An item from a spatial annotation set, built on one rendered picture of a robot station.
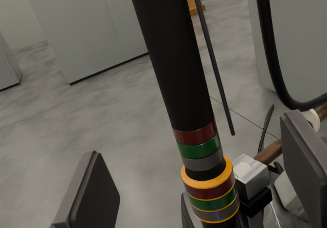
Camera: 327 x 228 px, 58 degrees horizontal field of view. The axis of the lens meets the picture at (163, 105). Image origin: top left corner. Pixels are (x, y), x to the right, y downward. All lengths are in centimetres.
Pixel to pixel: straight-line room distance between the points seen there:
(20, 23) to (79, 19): 683
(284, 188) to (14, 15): 1195
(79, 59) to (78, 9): 89
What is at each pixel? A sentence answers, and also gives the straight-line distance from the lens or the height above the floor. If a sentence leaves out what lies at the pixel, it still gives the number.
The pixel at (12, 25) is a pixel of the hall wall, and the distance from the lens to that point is 1241.
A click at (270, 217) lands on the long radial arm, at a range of 78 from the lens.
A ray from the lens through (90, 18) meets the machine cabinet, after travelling 573.
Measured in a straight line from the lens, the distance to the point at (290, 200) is 80.
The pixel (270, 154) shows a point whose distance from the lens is 30.
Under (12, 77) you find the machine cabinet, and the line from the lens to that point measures 748.
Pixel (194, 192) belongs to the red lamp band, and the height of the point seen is 157.
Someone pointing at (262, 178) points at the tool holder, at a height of 154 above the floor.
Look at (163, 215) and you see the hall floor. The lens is 242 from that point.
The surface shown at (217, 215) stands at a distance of 26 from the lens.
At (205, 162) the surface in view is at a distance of 23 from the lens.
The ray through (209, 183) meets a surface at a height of 158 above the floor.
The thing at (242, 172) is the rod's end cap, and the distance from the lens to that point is 28.
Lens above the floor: 174
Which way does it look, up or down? 27 degrees down
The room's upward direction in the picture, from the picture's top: 18 degrees counter-clockwise
